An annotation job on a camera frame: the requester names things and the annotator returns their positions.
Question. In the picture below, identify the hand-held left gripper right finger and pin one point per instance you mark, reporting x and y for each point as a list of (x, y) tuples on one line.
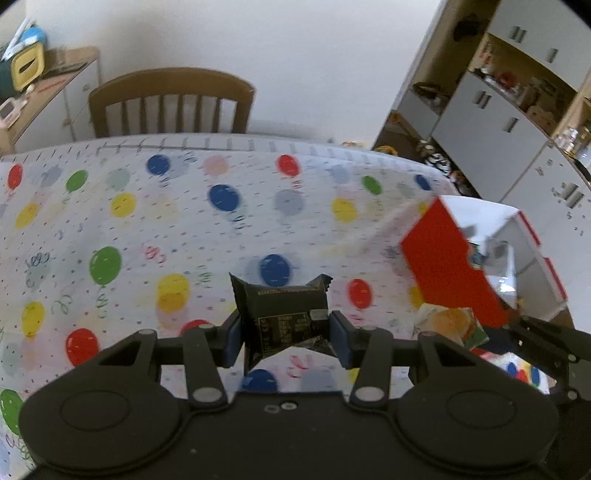
[(342, 339)]

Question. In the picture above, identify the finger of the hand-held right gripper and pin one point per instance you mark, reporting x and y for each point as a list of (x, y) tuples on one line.
[(540, 346), (554, 330)]

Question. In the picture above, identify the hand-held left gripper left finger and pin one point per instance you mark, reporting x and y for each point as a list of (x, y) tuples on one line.
[(234, 339)]

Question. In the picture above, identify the black snack packet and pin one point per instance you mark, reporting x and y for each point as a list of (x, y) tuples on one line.
[(281, 314)]

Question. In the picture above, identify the orange white snack packet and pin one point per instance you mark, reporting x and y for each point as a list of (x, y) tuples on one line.
[(450, 323)]

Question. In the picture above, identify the red cardboard box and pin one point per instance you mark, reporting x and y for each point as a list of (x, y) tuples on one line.
[(438, 258)]

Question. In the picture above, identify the balloon print tablecloth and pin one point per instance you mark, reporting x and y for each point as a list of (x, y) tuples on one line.
[(138, 230)]

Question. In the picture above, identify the group of jars and bottles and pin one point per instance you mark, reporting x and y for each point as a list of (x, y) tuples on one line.
[(575, 143)]

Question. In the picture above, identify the yellow plastic bag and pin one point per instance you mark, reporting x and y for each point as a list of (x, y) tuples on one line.
[(385, 149)]

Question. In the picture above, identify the wooden chair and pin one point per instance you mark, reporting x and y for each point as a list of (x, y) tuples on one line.
[(175, 83)]

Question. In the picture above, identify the white wood-topped side cabinet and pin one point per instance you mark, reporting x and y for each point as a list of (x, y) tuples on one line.
[(55, 106)]

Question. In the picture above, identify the black hanging hat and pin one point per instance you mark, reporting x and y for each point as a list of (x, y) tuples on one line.
[(466, 27)]

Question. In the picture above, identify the white toy device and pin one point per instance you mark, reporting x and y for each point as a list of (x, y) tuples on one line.
[(11, 114)]

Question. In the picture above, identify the black flat tablet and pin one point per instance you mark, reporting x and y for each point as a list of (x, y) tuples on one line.
[(64, 69)]

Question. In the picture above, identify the green yellow tissue box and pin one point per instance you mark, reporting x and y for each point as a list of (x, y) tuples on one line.
[(25, 69)]

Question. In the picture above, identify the blue round container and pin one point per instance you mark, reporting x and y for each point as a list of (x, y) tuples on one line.
[(34, 34)]

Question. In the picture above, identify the grey wooden wall cabinet unit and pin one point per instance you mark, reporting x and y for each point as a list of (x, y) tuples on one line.
[(485, 124)]

